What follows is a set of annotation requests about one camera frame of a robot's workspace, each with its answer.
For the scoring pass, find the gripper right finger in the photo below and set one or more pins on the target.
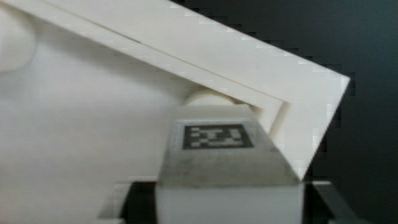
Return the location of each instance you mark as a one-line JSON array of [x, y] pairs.
[[326, 206]]

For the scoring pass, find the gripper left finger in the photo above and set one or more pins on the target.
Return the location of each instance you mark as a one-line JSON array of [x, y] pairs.
[[131, 204]]

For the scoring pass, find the white leg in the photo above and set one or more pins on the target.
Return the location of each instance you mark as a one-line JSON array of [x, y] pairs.
[[227, 181]]

